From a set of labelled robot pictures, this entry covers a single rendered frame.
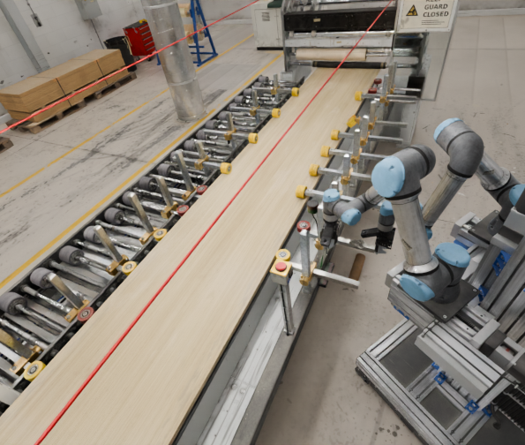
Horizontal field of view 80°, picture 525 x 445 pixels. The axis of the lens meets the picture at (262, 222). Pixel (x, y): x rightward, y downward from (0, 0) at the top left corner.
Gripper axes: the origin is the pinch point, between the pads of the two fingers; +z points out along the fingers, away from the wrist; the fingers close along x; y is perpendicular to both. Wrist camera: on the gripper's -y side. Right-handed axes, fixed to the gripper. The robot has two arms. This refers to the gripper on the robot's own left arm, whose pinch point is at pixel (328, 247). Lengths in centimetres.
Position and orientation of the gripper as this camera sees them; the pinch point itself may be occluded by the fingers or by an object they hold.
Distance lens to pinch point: 168.6
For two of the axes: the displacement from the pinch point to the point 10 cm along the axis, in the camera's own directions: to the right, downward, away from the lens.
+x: -8.9, -2.2, 3.9
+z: 1.3, 7.2, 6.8
